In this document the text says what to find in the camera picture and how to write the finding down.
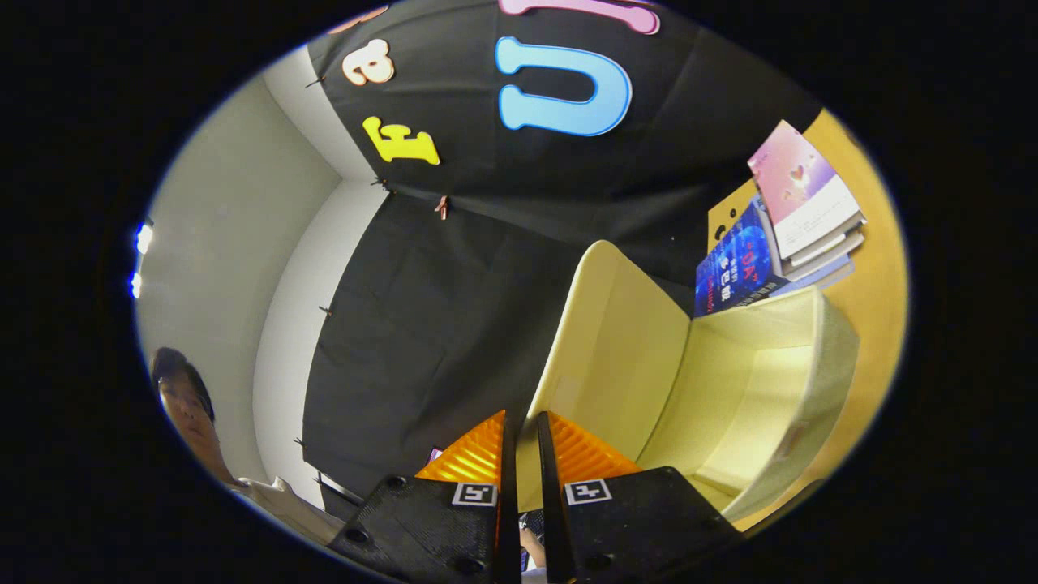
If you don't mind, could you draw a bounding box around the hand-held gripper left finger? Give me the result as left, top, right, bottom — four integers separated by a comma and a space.
328, 410, 521, 584

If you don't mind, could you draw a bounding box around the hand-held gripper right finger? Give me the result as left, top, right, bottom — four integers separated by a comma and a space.
535, 410, 743, 584

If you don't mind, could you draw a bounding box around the green fabric storage box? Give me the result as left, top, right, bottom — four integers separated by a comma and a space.
517, 240, 860, 524

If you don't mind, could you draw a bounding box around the black backdrop cloth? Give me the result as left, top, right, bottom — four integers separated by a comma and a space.
302, 0, 824, 520

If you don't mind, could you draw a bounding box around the blue book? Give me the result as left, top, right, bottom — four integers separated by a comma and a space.
694, 195, 856, 319

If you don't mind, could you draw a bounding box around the person's head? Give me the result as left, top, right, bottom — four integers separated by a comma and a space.
150, 347, 240, 487

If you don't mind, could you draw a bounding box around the grey book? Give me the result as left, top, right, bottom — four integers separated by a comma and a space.
783, 231, 867, 277

